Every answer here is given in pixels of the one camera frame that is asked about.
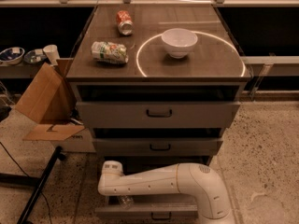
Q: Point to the clear plastic water bottle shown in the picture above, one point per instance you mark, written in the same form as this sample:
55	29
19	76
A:
126	201

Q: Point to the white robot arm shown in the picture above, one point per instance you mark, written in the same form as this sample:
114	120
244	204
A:
195	179

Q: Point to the grey drawer cabinet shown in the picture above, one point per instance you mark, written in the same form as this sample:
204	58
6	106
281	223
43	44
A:
212	72

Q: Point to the top grey drawer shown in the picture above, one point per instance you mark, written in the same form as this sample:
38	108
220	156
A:
157	115

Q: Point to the bottom grey drawer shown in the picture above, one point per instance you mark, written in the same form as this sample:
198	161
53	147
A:
155	207

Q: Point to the green white crushed can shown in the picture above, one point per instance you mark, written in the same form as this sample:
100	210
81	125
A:
109	52

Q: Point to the red soda can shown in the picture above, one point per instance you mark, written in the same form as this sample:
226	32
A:
124	22

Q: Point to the brown cardboard box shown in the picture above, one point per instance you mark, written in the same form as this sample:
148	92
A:
50	103

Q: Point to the white paper cup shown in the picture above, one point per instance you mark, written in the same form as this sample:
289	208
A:
52	53

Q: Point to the blue white bowl right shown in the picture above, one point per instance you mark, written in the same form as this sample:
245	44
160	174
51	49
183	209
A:
35	56

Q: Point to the blue white bowl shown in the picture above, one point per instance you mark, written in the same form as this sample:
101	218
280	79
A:
12	56
35	56

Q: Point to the black stand leg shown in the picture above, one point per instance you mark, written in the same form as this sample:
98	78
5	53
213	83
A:
37	183

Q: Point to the blue white bowl left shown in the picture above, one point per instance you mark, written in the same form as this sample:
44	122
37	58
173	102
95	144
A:
12	56

